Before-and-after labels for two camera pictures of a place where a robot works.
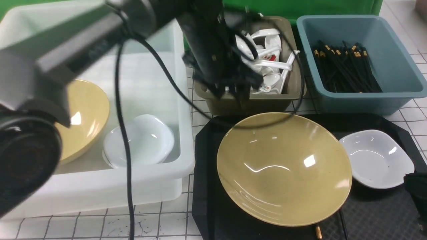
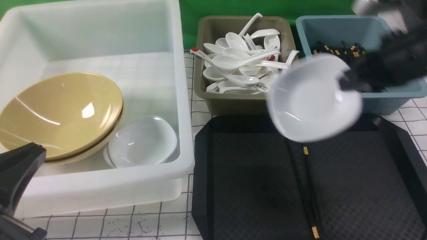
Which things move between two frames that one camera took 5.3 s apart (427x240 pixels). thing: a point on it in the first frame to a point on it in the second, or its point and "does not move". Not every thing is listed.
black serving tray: x=363 y=212 does not move
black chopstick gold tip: x=318 y=232 to x=306 y=154
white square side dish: x=378 y=161 to x=306 y=102
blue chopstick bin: x=356 y=65 does not move
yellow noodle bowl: x=295 y=172 to x=72 y=115
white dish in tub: x=150 y=141 does not move
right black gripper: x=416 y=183 to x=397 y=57
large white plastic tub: x=88 y=184 does not move
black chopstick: x=344 y=229 to x=315 y=232
